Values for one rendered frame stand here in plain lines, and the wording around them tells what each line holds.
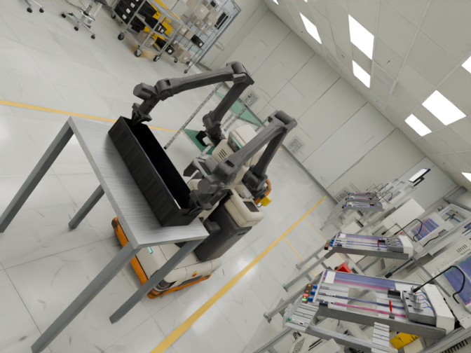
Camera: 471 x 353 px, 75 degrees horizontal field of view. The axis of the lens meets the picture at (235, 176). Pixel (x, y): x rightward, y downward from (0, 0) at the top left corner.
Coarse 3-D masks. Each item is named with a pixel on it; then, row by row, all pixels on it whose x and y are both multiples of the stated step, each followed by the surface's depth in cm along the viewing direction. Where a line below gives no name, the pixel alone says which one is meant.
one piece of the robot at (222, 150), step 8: (216, 144) 187; (224, 144) 182; (216, 152) 186; (224, 152) 183; (232, 152) 179; (216, 160) 186; (248, 168) 176; (240, 176) 176; (192, 184) 192; (232, 184) 189; (240, 184) 181; (200, 216) 191
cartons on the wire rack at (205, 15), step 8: (192, 0) 657; (192, 8) 657; (200, 8) 664; (200, 16) 681; (208, 16) 705; (184, 24) 710; (208, 24) 720; (184, 32) 690; (192, 32) 707; (176, 48) 738; (184, 48) 765; (176, 56) 739; (184, 56) 751
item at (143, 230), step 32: (64, 128) 138; (96, 128) 144; (96, 160) 126; (96, 192) 186; (128, 192) 127; (0, 224) 157; (128, 224) 113; (160, 224) 126; (192, 224) 144; (128, 256) 112; (96, 288) 118; (64, 320) 126; (32, 352) 134
